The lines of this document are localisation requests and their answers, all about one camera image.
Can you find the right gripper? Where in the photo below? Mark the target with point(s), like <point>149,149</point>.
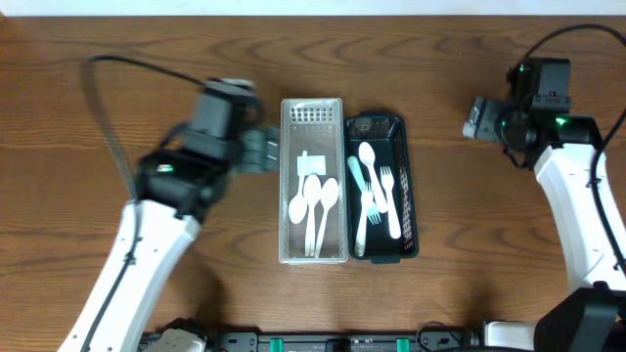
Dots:
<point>482,120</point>

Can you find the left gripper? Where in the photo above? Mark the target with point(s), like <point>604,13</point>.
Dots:
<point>255,148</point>

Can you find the white spoon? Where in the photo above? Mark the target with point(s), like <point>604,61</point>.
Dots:
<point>311,192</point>
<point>328,200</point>
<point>368,157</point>

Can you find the white spoon handle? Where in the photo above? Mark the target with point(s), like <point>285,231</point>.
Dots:
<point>297,205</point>

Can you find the white fork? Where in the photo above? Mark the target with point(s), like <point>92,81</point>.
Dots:
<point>388,184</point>
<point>367,201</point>

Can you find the pale blue plastic fork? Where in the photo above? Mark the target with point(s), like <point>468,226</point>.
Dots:
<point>356,171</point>

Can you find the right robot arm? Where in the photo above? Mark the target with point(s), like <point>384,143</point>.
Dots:
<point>563,150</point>

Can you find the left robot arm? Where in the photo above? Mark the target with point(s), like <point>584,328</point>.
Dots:
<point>176,188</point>

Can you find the white label sticker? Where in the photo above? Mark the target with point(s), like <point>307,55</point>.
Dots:
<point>313,164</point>

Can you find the clear plastic basket tray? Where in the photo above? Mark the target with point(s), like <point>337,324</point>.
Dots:
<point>316,126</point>

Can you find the black plastic basket tray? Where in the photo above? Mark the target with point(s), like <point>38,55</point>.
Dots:
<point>386,133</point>

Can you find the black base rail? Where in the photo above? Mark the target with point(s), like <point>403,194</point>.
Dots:
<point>313,342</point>

